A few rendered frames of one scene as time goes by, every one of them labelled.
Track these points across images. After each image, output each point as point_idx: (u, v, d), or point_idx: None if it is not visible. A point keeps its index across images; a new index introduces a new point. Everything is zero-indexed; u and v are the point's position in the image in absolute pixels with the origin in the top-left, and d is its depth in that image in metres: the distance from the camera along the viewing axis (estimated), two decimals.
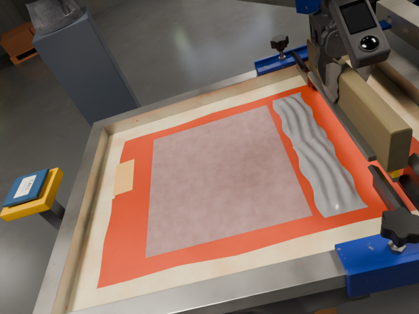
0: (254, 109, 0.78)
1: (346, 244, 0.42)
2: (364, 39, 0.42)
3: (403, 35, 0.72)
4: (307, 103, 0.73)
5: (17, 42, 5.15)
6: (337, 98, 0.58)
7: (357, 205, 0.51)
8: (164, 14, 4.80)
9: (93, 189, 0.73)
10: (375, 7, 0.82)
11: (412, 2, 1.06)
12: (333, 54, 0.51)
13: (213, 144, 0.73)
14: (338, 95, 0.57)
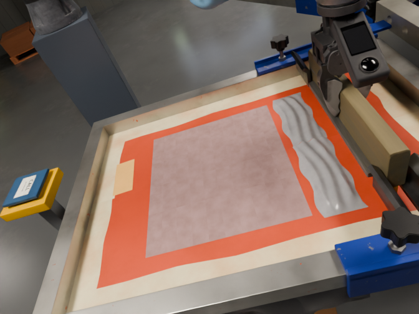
0: (254, 109, 0.78)
1: (346, 244, 0.42)
2: (364, 61, 0.44)
3: (403, 35, 0.72)
4: (307, 103, 0.73)
5: (17, 42, 5.15)
6: (338, 113, 0.60)
7: (357, 205, 0.51)
8: (164, 14, 4.80)
9: (93, 189, 0.73)
10: (375, 7, 0.82)
11: (412, 2, 1.06)
12: (334, 71, 0.53)
13: (213, 144, 0.73)
14: (339, 109, 0.59)
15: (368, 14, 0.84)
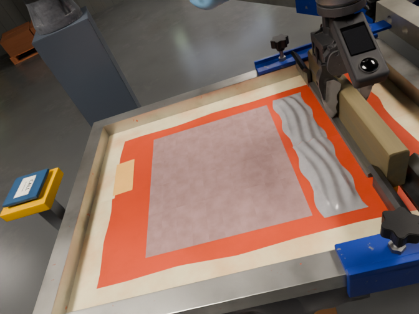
0: (254, 109, 0.78)
1: (346, 244, 0.42)
2: (364, 61, 0.44)
3: (403, 35, 0.72)
4: (307, 103, 0.73)
5: (17, 42, 5.15)
6: (335, 113, 0.60)
7: (357, 205, 0.51)
8: (164, 14, 4.80)
9: (93, 189, 0.73)
10: (375, 7, 0.82)
11: (412, 2, 1.06)
12: (334, 72, 0.53)
13: (213, 144, 0.73)
14: (337, 110, 0.59)
15: (368, 14, 0.84)
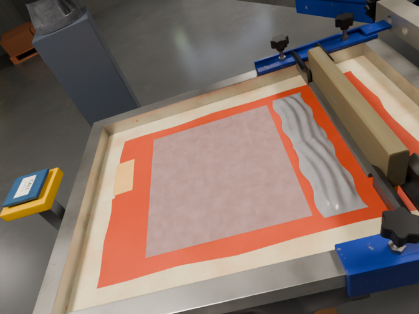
0: (254, 109, 0.78)
1: (346, 244, 0.42)
2: None
3: (403, 35, 0.72)
4: (307, 103, 0.73)
5: (17, 42, 5.15)
6: None
7: (357, 205, 0.51)
8: (164, 14, 4.80)
9: (93, 189, 0.73)
10: (375, 7, 0.82)
11: (412, 2, 1.06)
12: None
13: (213, 144, 0.73)
14: None
15: (368, 14, 0.84)
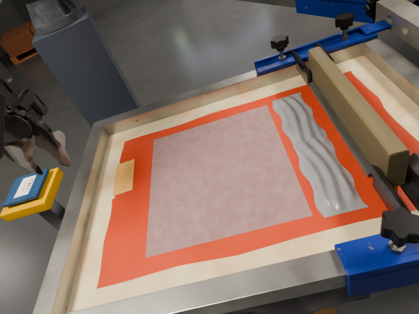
0: (254, 109, 0.78)
1: (346, 244, 0.42)
2: None
3: (403, 35, 0.72)
4: (307, 103, 0.73)
5: (17, 42, 5.15)
6: (38, 172, 0.63)
7: (357, 205, 0.51)
8: (164, 14, 4.80)
9: (93, 189, 0.73)
10: (375, 7, 0.82)
11: (412, 2, 1.06)
12: (4, 140, 0.56)
13: (213, 144, 0.73)
14: (37, 169, 0.63)
15: (368, 14, 0.84)
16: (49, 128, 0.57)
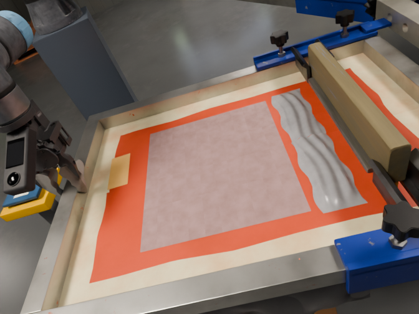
0: (252, 104, 0.77)
1: (346, 239, 0.41)
2: (9, 176, 0.52)
3: (403, 33, 0.72)
4: (307, 99, 0.72)
5: None
6: None
7: (356, 201, 0.50)
8: (164, 14, 4.80)
9: (88, 183, 0.71)
10: (375, 5, 0.82)
11: None
12: None
13: (211, 139, 0.72)
14: (62, 194, 0.67)
15: (368, 12, 0.84)
16: (73, 160, 0.62)
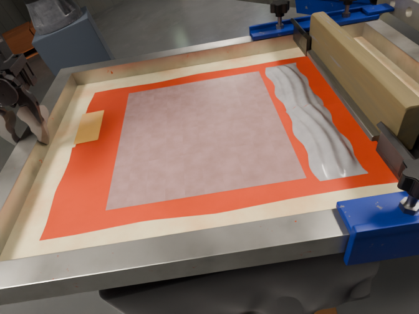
0: (244, 73, 0.71)
1: (350, 202, 0.36)
2: None
3: (406, 18, 0.70)
4: (303, 73, 0.68)
5: (17, 42, 5.15)
6: None
7: (356, 171, 0.45)
8: (164, 14, 4.80)
9: (51, 136, 0.62)
10: None
11: None
12: None
13: (197, 102, 0.65)
14: None
15: None
16: (37, 101, 0.53)
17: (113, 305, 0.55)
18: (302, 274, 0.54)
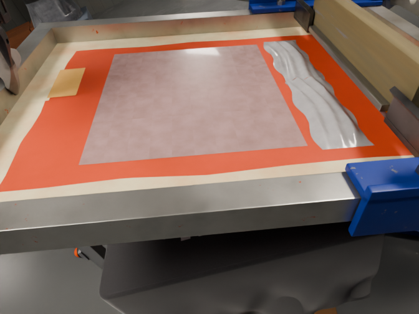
0: (241, 45, 0.67)
1: (362, 164, 0.32)
2: None
3: (410, 5, 0.68)
4: (303, 49, 0.64)
5: (17, 42, 5.15)
6: None
7: (361, 142, 0.42)
8: (164, 14, 4.80)
9: (22, 86, 0.55)
10: None
11: None
12: None
13: (189, 67, 0.60)
14: None
15: None
16: (7, 38, 0.46)
17: (113, 305, 0.55)
18: (302, 274, 0.54)
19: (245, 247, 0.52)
